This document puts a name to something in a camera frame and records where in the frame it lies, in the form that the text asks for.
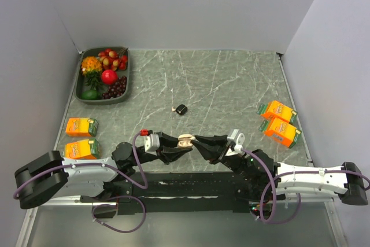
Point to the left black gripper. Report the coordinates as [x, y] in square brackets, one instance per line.
[169, 153]

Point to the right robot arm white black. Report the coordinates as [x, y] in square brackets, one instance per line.
[344, 181]

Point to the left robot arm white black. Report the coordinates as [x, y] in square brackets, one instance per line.
[52, 175]

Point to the beige earbud charging case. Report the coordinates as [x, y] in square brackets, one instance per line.
[185, 140]

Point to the orange juice box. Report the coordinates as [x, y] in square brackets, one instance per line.
[87, 149]
[281, 131]
[276, 109]
[81, 127]

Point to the black earbud charging case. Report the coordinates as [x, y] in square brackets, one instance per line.
[181, 109]

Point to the green avocado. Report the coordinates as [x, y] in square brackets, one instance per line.
[90, 95]

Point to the red apple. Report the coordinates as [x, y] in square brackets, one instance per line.
[109, 77]

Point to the dark grey fruit tray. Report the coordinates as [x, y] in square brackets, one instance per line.
[93, 80]

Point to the orange juice box lower left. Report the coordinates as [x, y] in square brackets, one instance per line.
[87, 149]

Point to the dark grape bunch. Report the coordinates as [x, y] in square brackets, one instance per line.
[116, 89]

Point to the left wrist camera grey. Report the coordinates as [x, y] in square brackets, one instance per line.
[151, 141]

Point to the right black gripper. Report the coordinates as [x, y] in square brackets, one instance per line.
[215, 154]

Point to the orange juice box lower right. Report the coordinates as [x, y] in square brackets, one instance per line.
[281, 131]

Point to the orange juice box upper left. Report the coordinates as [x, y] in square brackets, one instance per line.
[81, 127]

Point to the orange juice box upper right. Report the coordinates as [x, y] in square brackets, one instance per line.
[276, 109]

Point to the red cherry bunch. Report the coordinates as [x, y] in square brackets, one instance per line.
[114, 59]

